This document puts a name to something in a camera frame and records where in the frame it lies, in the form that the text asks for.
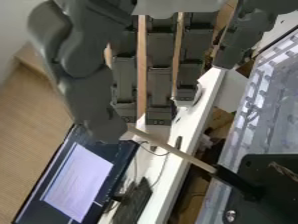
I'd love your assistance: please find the black plate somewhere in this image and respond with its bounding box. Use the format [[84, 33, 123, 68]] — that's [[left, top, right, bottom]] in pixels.
[[212, 153, 298, 224]]

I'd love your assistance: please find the drill bit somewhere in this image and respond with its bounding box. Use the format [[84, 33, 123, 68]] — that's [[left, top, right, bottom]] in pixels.
[[268, 161, 298, 183]]

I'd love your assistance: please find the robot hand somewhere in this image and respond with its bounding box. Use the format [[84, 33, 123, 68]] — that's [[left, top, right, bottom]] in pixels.
[[26, 0, 286, 145]]

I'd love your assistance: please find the clear box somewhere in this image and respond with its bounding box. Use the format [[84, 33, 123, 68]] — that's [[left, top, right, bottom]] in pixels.
[[195, 28, 298, 224]]

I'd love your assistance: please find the thin stick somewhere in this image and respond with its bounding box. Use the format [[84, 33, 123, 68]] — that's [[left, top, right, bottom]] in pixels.
[[127, 124, 220, 175]]

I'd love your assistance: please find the computer screen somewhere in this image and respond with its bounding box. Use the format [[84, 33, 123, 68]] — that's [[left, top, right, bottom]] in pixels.
[[12, 123, 140, 224]]

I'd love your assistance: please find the white desk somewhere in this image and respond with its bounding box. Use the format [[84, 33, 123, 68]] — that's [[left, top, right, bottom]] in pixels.
[[125, 66, 244, 224]]

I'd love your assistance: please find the black keyboard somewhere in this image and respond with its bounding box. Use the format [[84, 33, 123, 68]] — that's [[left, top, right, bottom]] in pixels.
[[116, 177, 155, 224]]

